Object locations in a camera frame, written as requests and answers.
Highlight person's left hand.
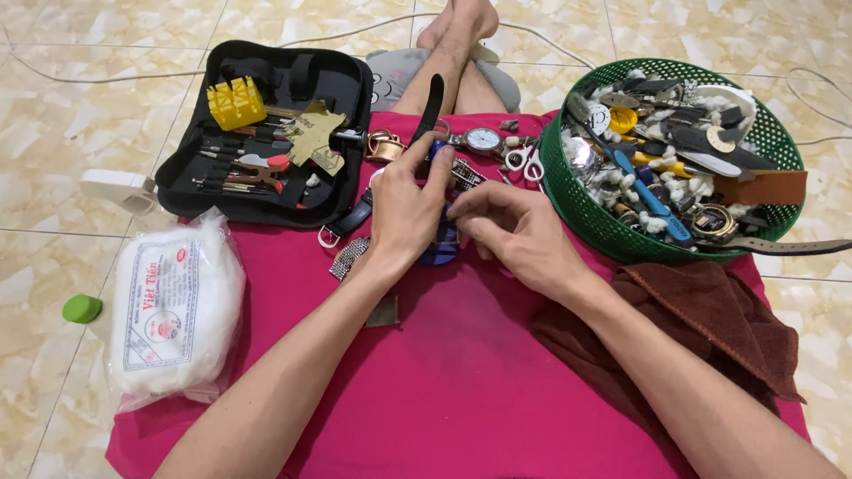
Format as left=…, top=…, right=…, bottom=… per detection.
left=363, top=131, right=458, bottom=271

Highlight person's right hand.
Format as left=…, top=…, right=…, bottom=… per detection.
left=446, top=180, right=588, bottom=302

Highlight silver link bracelet watch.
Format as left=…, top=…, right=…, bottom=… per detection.
left=450, top=157, right=488, bottom=195

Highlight blue watch holder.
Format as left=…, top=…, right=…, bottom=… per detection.
left=415, top=138, right=463, bottom=267

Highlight green plastic basket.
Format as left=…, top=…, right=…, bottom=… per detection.
left=538, top=58, right=807, bottom=265

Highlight rose gold watch case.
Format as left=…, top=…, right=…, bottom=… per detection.
left=363, top=129, right=407, bottom=165

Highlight small sandpaper piece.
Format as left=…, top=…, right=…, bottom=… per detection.
left=364, top=294, right=401, bottom=329

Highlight silver watch with white dial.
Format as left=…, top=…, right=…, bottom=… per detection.
left=446, top=126, right=508, bottom=159

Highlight tan sandpaper sheet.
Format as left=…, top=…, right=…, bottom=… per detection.
left=285, top=100, right=349, bottom=178

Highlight grey plush pillow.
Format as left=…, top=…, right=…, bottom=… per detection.
left=364, top=47, right=522, bottom=114

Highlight pink cloth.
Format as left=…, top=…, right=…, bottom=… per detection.
left=105, top=111, right=812, bottom=479

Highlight heap of watch parts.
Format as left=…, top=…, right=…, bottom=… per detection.
left=560, top=68, right=776, bottom=243

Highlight person's legs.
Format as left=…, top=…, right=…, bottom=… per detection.
left=391, top=0, right=511, bottom=116

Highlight row of small screwdrivers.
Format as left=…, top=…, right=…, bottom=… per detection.
left=192, top=106, right=297, bottom=197

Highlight yellow watch holder block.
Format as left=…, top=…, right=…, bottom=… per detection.
left=205, top=75, right=268, bottom=133

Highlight black tool kit case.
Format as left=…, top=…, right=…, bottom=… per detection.
left=154, top=39, right=374, bottom=229

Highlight brown towel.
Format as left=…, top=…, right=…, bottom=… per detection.
left=529, top=261, right=808, bottom=470

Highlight bag of white cotton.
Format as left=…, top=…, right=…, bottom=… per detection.
left=106, top=207, right=248, bottom=414

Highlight white plastic clip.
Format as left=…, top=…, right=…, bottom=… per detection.
left=80, top=168, right=161, bottom=218

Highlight green bottle cap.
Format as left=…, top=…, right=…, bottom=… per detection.
left=62, top=293, right=105, bottom=326

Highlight black leather strap with buckle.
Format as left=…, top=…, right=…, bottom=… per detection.
left=317, top=188, right=375, bottom=250

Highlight silver mesh bracelet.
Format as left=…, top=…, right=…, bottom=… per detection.
left=327, top=236, right=371, bottom=282

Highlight small white-handled scissors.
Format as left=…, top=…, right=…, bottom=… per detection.
left=503, top=136, right=546, bottom=183

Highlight black watch strap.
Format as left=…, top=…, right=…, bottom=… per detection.
left=408, top=73, right=446, bottom=149

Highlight blue watch strap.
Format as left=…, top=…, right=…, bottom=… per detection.
left=602, top=148, right=694, bottom=243

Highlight red-handled pliers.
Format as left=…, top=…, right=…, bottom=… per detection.
left=225, top=153, right=292, bottom=195

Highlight long white cable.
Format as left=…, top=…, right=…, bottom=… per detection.
left=0, top=11, right=596, bottom=85

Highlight brown leather strap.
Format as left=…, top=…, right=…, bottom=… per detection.
left=712, top=170, right=809, bottom=206

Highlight grey watch strap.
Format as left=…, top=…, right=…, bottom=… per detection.
left=695, top=236, right=852, bottom=258

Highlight thin white cable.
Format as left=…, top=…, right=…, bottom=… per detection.
left=784, top=67, right=852, bottom=146

